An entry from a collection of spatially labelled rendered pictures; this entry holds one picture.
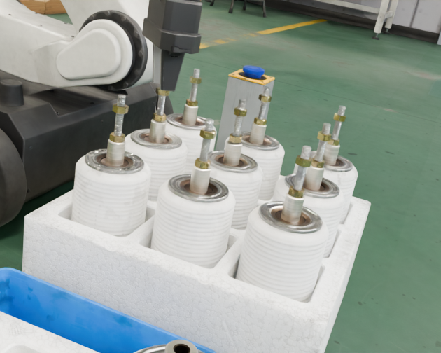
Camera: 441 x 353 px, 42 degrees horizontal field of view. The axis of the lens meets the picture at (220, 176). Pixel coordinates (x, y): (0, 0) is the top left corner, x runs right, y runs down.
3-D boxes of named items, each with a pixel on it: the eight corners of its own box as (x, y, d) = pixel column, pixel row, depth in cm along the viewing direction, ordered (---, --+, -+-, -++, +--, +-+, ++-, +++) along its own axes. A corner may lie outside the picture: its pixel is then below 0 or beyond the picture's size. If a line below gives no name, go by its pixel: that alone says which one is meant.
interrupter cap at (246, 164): (243, 180, 77) (244, 175, 76) (194, 162, 79) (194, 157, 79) (264, 165, 83) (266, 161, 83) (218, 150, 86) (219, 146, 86)
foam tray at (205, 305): (17, 332, 79) (23, 215, 72) (150, 225, 113) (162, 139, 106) (290, 450, 68) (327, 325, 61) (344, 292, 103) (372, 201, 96)
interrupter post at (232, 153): (234, 169, 80) (239, 146, 79) (219, 163, 81) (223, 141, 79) (241, 164, 82) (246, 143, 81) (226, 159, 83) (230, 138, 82)
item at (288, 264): (283, 319, 80) (313, 202, 73) (307, 368, 71) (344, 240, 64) (216, 319, 77) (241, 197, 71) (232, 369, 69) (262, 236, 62)
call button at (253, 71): (238, 77, 106) (240, 66, 105) (245, 74, 109) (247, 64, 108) (258, 82, 104) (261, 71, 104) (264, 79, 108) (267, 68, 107)
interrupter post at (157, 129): (165, 141, 86) (168, 120, 84) (162, 146, 83) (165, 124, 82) (149, 138, 86) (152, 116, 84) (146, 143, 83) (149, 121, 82)
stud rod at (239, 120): (229, 149, 81) (239, 97, 78) (236, 150, 81) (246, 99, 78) (229, 151, 80) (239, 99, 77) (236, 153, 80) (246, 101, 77)
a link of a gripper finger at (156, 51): (171, 84, 83) (177, 41, 81) (149, 82, 82) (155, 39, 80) (167, 81, 85) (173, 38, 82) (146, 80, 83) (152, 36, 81)
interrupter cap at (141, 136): (185, 139, 88) (185, 134, 88) (177, 155, 81) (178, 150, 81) (136, 129, 88) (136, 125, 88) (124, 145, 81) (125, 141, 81)
